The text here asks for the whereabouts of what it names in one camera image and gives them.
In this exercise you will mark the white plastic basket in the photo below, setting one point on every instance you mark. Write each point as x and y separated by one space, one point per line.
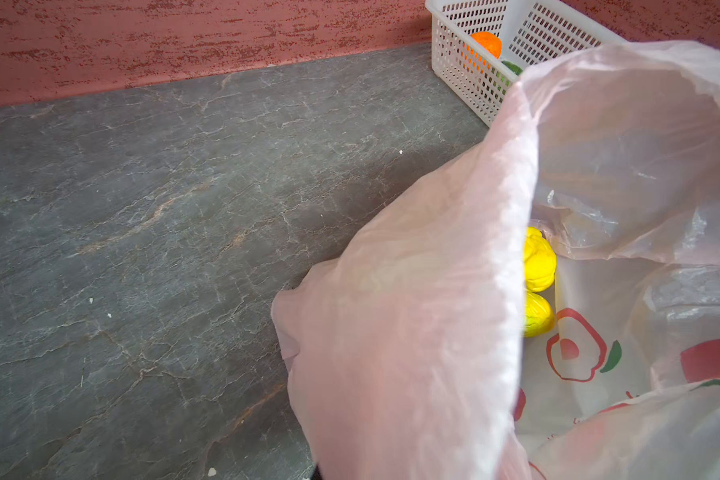
531 32

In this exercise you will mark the pink plastic bag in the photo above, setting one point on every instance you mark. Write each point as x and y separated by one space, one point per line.
406 355

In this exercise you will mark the orange fruit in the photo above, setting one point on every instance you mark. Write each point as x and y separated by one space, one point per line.
491 43

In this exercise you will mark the yellow fruit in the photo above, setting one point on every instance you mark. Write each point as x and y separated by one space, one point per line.
540 261
539 315

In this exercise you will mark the green lime fruit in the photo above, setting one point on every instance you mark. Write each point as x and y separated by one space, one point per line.
517 70

